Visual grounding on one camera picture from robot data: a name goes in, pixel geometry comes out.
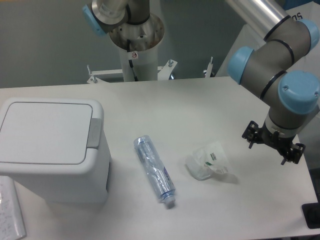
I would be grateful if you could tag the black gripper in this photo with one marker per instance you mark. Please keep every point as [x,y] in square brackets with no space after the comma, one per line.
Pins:
[291,153]

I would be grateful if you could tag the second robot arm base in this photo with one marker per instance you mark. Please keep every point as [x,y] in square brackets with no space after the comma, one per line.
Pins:
[103,16]

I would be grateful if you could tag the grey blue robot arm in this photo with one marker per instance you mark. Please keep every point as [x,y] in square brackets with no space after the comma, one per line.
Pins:
[292,96]

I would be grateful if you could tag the white trash can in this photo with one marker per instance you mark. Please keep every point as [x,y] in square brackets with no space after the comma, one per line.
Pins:
[56,148]

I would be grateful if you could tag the crumpled clear plastic packaging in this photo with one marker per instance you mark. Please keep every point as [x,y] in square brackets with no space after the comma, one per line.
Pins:
[209,161]

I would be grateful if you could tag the black device at edge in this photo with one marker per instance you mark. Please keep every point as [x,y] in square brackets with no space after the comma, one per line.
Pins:
[311,212]

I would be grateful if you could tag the empty clear plastic bottle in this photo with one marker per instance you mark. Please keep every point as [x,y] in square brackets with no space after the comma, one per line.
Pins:
[155,170]

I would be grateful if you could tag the white paper sheet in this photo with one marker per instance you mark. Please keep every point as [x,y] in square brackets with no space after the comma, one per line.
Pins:
[12,225]

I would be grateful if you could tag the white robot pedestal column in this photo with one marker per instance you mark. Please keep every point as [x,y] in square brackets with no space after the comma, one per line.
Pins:
[138,49]

